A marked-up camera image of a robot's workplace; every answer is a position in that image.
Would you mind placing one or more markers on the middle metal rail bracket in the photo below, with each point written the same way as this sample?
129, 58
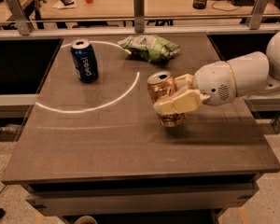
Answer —
139, 14

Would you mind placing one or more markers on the green chip bag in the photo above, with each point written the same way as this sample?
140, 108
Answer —
151, 48

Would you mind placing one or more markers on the orange soda can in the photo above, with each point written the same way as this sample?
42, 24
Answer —
161, 85

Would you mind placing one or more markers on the wooden background desk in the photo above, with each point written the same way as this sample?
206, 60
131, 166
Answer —
110, 9

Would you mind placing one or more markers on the blue Pepsi can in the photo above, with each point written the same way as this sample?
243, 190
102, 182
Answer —
84, 60

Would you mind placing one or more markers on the black mesh cup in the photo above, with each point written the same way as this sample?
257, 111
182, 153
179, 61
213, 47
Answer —
199, 4

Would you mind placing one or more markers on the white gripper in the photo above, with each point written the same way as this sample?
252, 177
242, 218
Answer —
212, 82

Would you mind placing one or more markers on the left metal rail bracket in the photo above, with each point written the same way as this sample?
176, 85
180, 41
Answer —
23, 24

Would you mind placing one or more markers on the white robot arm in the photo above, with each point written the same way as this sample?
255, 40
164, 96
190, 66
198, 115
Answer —
256, 72

